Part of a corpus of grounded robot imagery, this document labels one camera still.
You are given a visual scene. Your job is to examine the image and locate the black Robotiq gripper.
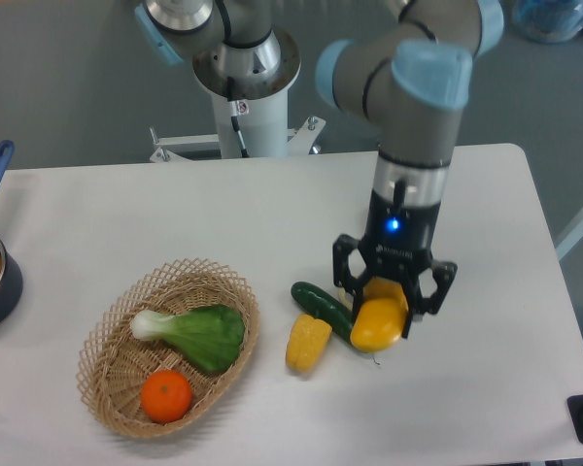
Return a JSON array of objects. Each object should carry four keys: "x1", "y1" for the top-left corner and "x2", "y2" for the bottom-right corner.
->
[{"x1": 332, "y1": 192, "x2": 458, "y2": 339}]

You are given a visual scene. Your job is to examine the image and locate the yellow mango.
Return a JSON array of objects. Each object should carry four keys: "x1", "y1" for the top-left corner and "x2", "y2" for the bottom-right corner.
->
[{"x1": 350, "y1": 278, "x2": 408, "y2": 352}]

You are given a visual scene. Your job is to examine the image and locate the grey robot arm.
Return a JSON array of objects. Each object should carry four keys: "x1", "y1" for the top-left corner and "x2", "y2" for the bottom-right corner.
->
[{"x1": 135, "y1": 1, "x2": 503, "y2": 327}]

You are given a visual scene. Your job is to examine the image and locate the dark green cucumber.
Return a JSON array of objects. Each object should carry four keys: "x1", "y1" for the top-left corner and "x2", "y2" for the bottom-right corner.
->
[{"x1": 291, "y1": 282, "x2": 377, "y2": 353}]

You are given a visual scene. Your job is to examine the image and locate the yellow bell pepper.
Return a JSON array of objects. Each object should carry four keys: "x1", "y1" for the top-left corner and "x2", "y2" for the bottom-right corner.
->
[{"x1": 285, "y1": 314, "x2": 332, "y2": 373}]

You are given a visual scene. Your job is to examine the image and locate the green bok choy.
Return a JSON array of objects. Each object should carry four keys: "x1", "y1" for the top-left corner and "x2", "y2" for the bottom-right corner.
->
[{"x1": 129, "y1": 305, "x2": 245, "y2": 375}]

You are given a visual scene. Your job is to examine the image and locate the orange tangerine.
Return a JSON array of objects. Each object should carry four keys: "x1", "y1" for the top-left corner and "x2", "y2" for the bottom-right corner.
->
[{"x1": 140, "y1": 370, "x2": 192, "y2": 423}]

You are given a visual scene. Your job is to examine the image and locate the woven wicker basket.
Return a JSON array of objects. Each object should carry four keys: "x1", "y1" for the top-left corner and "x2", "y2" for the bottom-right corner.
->
[{"x1": 77, "y1": 259, "x2": 260, "y2": 439}]

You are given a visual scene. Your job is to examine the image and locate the blue plastic bag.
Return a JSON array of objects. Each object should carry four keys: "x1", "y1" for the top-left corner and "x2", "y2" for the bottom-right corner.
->
[{"x1": 510, "y1": 0, "x2": 583, "y2": 45}]

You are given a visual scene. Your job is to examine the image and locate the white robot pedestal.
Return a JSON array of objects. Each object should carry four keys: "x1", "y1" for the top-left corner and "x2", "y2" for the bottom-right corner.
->
[{"x1": 148, "y1": 28, "x2": 327, "y2": 164}]

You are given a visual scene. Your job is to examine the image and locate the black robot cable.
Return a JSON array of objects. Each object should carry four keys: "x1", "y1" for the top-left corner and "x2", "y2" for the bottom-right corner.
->
[{"x1": 224, "y1": 76, "x2": 251, "y2": 159}]

